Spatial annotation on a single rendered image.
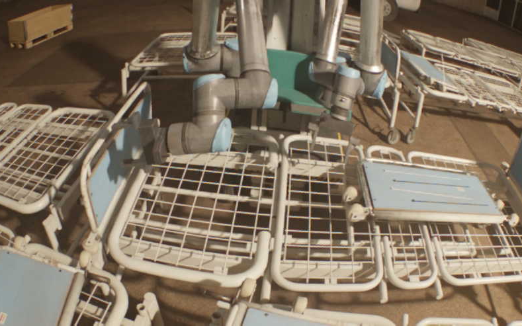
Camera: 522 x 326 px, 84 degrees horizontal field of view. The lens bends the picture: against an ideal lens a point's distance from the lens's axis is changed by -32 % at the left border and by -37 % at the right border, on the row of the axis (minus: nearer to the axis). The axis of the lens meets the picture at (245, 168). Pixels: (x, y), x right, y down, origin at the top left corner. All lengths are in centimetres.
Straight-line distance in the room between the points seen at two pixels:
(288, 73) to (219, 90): 95
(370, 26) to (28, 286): 168
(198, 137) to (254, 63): 27
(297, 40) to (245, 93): 98
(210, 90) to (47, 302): 81
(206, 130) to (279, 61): 99
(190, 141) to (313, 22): 109
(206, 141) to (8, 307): 83
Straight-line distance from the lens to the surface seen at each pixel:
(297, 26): 204
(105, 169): 137
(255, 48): 121
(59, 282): 119
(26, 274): 124
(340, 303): 181
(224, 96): 112
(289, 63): 202
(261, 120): 221
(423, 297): 197
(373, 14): 170
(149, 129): 115
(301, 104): 193
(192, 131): 112
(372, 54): 178
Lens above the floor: 142
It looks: 35 degrees down
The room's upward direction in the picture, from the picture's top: 3 degrees clockwise
